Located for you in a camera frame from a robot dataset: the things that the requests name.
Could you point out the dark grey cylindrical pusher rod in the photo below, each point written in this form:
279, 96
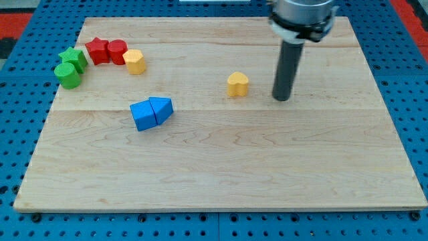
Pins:
288, 62

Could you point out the yellow heart block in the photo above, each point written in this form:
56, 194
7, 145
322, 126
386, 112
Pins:
237, 84

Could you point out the yellow hexagon block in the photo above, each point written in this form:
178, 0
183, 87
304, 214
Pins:
134, 61

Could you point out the light wooden board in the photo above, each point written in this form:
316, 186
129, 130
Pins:
331, 147

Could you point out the blue triangular prism block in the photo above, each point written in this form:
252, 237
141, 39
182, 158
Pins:
162, 107

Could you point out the blue cube block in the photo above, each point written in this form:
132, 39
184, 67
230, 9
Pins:
143, 115

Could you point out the red cylinder block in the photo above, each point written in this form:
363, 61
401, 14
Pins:
116, 49

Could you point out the red star block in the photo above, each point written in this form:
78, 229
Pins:
98, 51

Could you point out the green star block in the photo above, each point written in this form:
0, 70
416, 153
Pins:
76, 57

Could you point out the green cylinder block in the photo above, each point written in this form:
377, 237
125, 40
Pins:
67, 75

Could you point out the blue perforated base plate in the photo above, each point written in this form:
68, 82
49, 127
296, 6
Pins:
391, 39

